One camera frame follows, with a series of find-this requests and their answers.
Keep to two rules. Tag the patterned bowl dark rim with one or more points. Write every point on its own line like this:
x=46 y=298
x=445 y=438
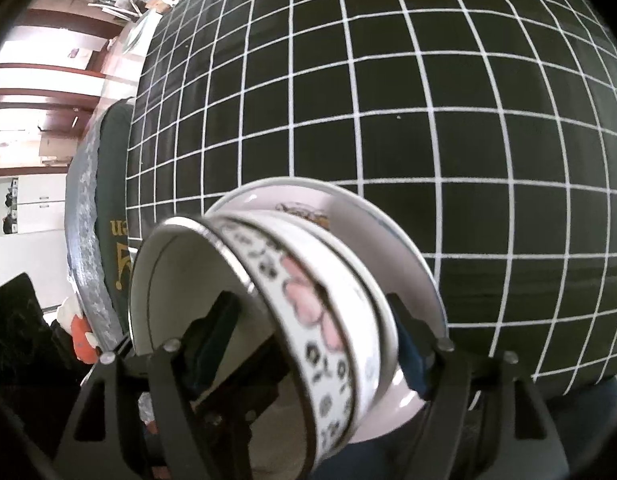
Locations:
x=179 y=271

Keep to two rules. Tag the black white checkered tablecloth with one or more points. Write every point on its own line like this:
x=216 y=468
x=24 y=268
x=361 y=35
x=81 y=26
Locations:
x=487 y=129

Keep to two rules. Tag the dark green cushioned chair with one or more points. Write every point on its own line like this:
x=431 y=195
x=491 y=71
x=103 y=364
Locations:
x=95 y=224

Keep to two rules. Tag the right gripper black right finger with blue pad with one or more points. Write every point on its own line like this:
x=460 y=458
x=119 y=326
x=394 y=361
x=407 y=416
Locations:
x=483 y=417

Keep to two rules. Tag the white plate floral print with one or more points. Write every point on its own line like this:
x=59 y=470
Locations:
x=377 y=240

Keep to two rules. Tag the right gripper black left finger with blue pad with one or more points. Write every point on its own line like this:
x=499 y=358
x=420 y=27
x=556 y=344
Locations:
x=158 y=416

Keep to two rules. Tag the plain white bowl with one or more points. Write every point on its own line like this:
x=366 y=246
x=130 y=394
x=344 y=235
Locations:
x=356 y=298

